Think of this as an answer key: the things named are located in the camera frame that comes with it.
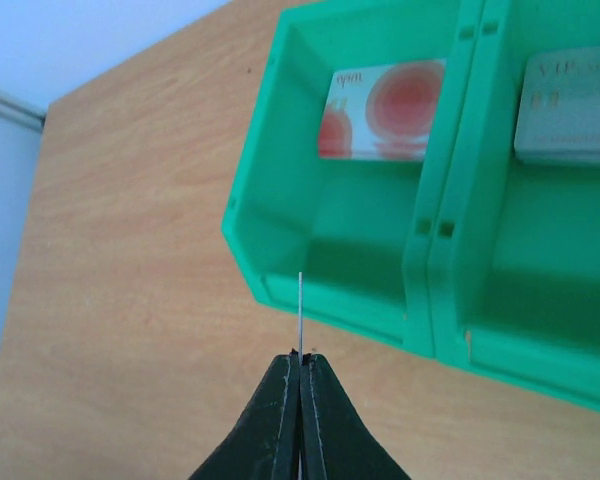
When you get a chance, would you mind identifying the green middle bin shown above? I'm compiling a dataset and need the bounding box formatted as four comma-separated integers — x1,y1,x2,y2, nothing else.
428,1,600,411

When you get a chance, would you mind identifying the red dotted card in bin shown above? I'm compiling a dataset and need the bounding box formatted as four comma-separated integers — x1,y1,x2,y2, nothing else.
317,58,446,162

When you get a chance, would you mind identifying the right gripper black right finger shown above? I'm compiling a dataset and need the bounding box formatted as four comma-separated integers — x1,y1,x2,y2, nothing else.
300,354,409,480

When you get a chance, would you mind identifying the green left bin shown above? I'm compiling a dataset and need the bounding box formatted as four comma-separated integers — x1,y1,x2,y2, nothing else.
222,1,483,357

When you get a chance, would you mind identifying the red dotted card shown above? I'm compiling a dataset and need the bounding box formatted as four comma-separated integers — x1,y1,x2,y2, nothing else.
317,58,446,162
297,271,304,365

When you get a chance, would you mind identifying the green bin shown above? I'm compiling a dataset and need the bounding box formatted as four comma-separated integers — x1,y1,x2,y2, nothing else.
428,1,600,411
222,1,483,357

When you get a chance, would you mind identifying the aluminium frame rail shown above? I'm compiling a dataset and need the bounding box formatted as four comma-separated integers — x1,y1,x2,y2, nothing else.
0,90,46,132

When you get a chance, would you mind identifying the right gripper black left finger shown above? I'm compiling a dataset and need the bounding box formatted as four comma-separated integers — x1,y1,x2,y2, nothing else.
191,353,300,479

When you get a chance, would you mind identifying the grey card in bin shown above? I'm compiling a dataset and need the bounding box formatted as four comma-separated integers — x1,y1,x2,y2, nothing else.
514,45,600,165

